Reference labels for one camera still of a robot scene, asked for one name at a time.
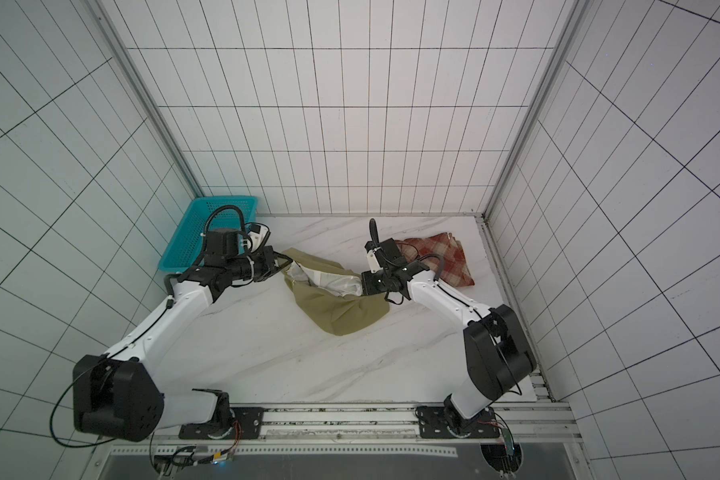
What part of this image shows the electronics wiring board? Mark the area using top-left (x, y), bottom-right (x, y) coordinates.
top-left (148, 420), bottom-right (243, 479)
top-left (480, 419), bottom-right (523, 479)

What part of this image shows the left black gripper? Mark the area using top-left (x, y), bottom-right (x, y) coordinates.
top-left (227, 245), bottom-right (293, 282)

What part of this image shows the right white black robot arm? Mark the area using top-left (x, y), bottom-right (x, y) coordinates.
top-left (361, 232), bottom-right (537, 436)

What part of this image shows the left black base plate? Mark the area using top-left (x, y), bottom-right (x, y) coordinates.
top-left (178, 406), bottom-right (264, 441)

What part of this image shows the left electronics wiring board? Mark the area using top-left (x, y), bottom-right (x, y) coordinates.
top-left (148, 420), bottom-right (243, 479)

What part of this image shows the olive green skirt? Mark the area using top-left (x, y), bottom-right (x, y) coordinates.
top-left (284, 248), bottom-right (390, 336)

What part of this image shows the teal plastic basket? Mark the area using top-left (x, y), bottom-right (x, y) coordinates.
top-left (158, 195), bottom-right (259, 274)

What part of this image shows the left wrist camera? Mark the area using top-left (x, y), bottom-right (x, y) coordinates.
top-left (242, 222), bottom-right (271, 253)

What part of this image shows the right electronics wiring board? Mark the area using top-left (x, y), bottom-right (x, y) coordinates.
top-left (480, 419), bottom-right (523, 479)

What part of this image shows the red plaid skirt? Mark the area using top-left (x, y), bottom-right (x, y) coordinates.
top-left (395, 232), bottom-right (475, 288)

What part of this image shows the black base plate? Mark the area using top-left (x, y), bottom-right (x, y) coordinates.
top-left (415, 405), bottom-right (501, 440)
top-left (178, 406), bottom-right (264, 441)

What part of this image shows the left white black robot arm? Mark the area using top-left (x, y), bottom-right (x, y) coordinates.
top-left (71, 222), bottom-right (281, 442)

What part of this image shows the aluminium mounting rail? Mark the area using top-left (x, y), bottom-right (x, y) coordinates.
top-left (109, 402), bottom-right (583, 453)

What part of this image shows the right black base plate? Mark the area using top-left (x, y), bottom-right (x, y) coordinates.
top-left (415, 405), bottom-right (501, 440)

